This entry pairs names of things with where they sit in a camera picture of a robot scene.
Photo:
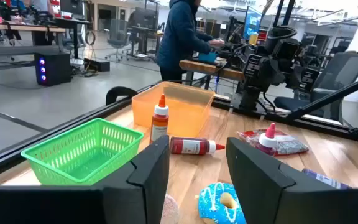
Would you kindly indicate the black floor box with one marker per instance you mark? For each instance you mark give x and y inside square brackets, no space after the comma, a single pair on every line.
[98,65]

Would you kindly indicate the computer monitor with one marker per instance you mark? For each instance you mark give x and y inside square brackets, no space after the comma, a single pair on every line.
[252,21]

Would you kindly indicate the red and silver candy bag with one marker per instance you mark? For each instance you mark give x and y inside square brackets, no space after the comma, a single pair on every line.
[291,146]

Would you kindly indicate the grey office chair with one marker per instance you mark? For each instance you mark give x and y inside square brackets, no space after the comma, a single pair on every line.
[340,71]
[118,34]

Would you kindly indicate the green plastic basket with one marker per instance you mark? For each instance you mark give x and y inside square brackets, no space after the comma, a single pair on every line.
[82,155]

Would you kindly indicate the orange translucent plastic bin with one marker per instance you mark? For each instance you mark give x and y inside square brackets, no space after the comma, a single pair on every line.
[185,109]

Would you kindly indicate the orange food colouring bottle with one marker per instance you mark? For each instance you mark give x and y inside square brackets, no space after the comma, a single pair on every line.
[159,124]

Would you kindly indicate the black computer tower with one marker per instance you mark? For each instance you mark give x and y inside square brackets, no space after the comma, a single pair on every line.
[57,68]

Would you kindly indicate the wooden workbench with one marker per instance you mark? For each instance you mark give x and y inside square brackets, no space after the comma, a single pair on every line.
[17,28]
[204,67]

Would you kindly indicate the large blue frosted donut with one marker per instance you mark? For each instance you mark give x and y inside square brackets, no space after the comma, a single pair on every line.
[210,205]

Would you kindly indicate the purple food colouring bottle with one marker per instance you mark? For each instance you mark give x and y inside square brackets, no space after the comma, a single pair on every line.
[325,179]

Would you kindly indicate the teal box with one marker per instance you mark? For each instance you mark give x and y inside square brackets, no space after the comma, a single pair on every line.
[207,57]

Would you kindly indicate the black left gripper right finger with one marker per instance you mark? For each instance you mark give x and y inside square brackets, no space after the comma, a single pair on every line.
[275,199]

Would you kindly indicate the yellow container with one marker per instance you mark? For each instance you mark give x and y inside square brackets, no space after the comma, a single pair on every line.
[253,39]

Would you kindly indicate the purple small bottle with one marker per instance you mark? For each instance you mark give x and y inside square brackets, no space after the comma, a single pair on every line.
[267,141]

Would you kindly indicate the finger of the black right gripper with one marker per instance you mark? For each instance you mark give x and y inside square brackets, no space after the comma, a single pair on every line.
[253,71]
[309,80]

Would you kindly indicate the person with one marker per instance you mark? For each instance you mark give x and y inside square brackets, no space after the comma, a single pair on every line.
[40,4]
[179,37]

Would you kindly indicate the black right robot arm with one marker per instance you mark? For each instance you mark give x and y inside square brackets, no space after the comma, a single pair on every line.
[249,95]

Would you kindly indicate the red food colouring bottle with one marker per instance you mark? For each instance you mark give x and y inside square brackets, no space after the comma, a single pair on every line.
[191,146]

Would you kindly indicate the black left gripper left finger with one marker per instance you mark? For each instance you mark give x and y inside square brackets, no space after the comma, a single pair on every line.
[120,202]

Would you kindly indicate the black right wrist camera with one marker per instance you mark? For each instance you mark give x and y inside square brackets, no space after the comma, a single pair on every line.
[286,49]

